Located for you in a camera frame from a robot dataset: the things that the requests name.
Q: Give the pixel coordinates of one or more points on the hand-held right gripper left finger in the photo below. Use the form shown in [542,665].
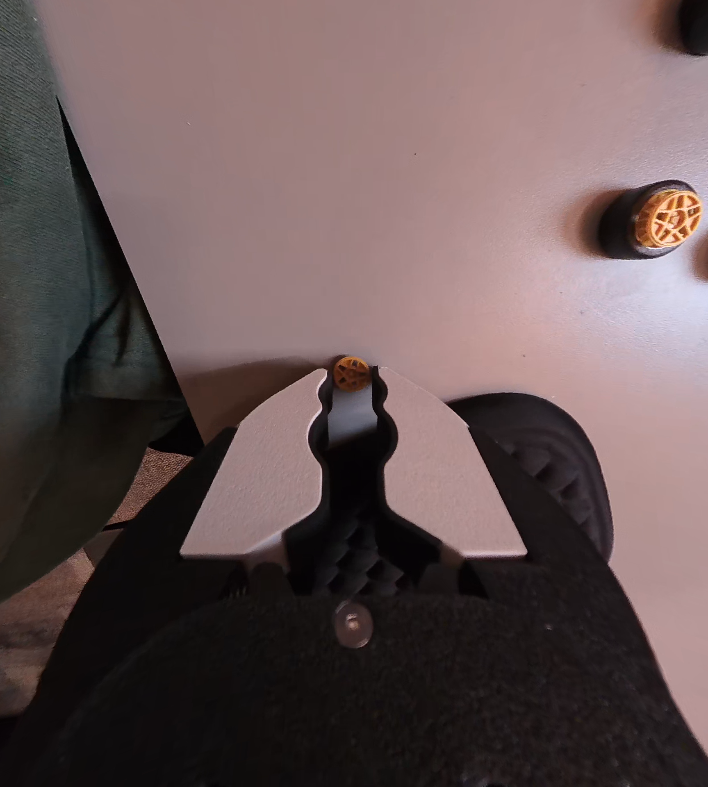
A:
[256,492]

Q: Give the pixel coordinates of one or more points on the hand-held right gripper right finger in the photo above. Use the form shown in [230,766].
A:
[452,492]

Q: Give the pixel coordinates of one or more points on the black dimpled wrist rest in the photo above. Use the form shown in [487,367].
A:
[551,467]

